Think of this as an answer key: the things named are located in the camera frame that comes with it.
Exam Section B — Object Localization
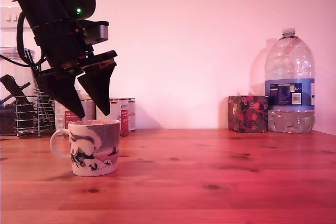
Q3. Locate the chrome wire utensil rack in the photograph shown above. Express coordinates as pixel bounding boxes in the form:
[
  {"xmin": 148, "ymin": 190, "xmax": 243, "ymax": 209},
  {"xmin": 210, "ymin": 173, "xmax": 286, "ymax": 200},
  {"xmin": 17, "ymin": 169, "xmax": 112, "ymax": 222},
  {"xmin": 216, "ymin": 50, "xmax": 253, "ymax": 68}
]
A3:
[{"xmin": 13, "ymin": 89, "xmax": 57, "ymax": 138}]

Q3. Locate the large clear water bottle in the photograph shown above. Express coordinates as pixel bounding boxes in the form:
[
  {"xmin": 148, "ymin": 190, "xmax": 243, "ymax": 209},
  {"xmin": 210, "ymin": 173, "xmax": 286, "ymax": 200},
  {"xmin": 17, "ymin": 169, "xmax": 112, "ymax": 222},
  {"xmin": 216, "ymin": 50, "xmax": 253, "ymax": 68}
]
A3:
[{"xmin": 264, "ymin": 27, "xmax": 316, "ymax": 134}]

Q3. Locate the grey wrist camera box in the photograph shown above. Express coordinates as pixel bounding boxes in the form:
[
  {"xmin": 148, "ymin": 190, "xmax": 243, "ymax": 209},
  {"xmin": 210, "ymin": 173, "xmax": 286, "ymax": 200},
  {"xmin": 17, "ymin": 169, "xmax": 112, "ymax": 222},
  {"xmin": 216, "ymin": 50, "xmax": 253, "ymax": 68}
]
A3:
[{"xmin": 84, "ymin": 20, "xmax": 109, "ymax": 45}]

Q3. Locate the white wall light switch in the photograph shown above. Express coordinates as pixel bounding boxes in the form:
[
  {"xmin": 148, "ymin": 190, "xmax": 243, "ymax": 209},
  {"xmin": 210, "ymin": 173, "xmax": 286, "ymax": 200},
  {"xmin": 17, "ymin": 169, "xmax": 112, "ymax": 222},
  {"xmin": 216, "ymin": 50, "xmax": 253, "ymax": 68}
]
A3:
[{"xmin": 0, "ymin": 6, "xmax": 20, "ymax": 30}]

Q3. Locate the illustrated white ceramic mug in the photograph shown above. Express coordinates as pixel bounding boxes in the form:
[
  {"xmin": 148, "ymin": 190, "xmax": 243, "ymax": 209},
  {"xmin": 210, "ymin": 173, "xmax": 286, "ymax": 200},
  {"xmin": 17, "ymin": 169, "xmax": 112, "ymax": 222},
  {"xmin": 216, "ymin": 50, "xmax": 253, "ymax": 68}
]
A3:
[{"xmin": 49, "ymin": 119, "xmax": 122, "ymax": 177}]

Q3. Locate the black kitchen tool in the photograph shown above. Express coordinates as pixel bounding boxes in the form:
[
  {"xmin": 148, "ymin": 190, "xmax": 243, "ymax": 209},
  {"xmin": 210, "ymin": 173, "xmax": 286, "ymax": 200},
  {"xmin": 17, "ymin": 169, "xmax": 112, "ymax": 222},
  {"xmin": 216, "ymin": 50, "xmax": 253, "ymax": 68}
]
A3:
[{"xmin": 0, "ymin": 74, "xmax": 32, "ymax": 104}]

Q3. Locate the glass jar with dark contents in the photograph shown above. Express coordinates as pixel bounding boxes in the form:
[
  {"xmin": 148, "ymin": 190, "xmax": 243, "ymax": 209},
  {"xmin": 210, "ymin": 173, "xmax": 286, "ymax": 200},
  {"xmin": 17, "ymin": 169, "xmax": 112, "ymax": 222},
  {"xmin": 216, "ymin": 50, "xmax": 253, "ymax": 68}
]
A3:
[{"xmin": 0, "ymin": 47, "xmax": 35, "ymax": 136}]

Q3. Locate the black cable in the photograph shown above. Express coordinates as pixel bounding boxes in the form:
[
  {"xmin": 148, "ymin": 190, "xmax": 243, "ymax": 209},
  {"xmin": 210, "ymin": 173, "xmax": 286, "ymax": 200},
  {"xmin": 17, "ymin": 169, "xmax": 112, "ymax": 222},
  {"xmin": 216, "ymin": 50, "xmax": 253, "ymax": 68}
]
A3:
[
  {"xmin": 0, "ymin": 55, "xmax": 34, "ymax": 68},
  {"xmin": 16, "ymin": 11, "xmax": 53, "ymax": 69}
]

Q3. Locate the floral patterned cardboard box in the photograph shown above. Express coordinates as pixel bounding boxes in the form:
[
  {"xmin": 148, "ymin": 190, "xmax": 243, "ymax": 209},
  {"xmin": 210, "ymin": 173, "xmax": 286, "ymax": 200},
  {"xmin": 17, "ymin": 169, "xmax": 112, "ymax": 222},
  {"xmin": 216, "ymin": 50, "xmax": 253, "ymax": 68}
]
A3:
[{"xmin": 227, "ymin": 95, "xmax": 269, "ymax": 134}]

